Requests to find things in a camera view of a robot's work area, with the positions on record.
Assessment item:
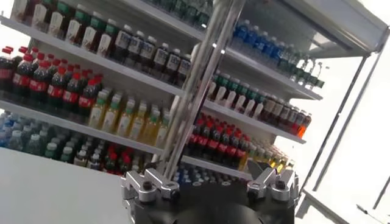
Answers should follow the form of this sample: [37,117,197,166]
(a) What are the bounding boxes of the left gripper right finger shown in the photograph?
[246,160,300,203]

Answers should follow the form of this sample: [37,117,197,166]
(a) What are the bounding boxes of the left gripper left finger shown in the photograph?
[120,161,181,204]

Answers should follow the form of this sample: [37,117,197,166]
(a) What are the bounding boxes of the red drink bottle white cap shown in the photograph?
[297,113,313,139]

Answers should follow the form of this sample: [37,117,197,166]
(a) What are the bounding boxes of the dark drink bottle grey label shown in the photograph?
[286,106,300,132]
[126,30,146,66]
[138,35,158,72]
[152,42,170,77]
[166,48,182,83]
[114,24,133,60]
[176,54,193,88]
[278,103,293,130]
[292,110,307,135]

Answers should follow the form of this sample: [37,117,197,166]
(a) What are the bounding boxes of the dark drink bottle beige label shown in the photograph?
[270,99,285,126]
[261,96,277,122]

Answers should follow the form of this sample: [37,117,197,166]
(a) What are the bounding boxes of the green cap tea bottle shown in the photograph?
[214,74,229,104]
[252,93,266,120]
[243,88,258,116]
[80,11,103,51]
[96,18,119,58]
[48,0,68,37]
[234,83,249,113]
[64,3,87,43]
[224,79,240,109]
[32,0,49,30]

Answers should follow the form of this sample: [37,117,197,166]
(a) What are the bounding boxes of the grey metal shelf unit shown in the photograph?
[0,0,220,180]
[170,0,390,183]

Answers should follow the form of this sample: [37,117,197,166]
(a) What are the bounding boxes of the reddish tea bottle white label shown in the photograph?
[11,0,29,23]

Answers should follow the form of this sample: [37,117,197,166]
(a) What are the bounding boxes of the thin dark metal post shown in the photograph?
[298,53,373,197]

